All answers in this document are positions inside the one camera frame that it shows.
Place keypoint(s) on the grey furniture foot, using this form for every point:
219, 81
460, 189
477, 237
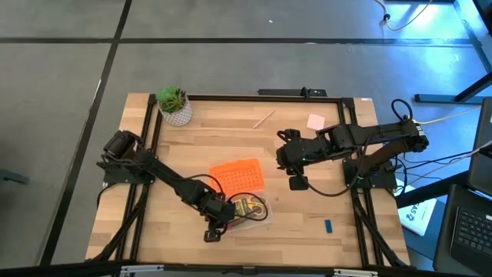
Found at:
13, 177

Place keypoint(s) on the dark monitor panel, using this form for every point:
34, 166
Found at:
482, 146

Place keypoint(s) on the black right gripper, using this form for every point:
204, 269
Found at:
298, 150

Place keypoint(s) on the black laptop keyboard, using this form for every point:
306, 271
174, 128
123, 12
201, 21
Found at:
473, 231

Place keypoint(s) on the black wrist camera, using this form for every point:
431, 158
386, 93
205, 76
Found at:
298, 183
212, 235

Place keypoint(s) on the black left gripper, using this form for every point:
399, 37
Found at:
215, 209

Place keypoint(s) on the clear plastic pencil box base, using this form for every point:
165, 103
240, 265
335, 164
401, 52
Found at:
267, 215

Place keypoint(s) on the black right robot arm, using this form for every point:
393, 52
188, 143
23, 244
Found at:
380, 138

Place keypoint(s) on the black aluminium table frame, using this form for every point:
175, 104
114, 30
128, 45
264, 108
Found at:
269, 98

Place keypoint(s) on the red and black pen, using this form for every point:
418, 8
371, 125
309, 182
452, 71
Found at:
233, 227

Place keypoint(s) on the wooden pencil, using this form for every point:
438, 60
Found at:
263, 119

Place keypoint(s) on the green plant in patterned pot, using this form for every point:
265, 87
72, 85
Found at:
175, 107

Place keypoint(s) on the black desk leg frame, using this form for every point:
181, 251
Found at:
453, 98

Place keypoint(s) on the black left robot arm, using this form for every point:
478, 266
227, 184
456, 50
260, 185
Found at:
161, 171

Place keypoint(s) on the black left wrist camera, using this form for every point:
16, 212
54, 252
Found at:
212, 235

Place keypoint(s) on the black bar camera mount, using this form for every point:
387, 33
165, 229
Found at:
284, 92

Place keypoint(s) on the orange plastic pencil box lid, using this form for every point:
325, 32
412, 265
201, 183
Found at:
238, 177

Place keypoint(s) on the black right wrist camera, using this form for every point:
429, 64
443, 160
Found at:
298, 183

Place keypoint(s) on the pink sticky note pad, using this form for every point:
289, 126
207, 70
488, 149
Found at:
316, 122

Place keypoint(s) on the blue eraser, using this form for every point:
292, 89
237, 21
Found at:
328, 226

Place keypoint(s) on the table-level camera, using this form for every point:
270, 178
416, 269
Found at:
248, 270

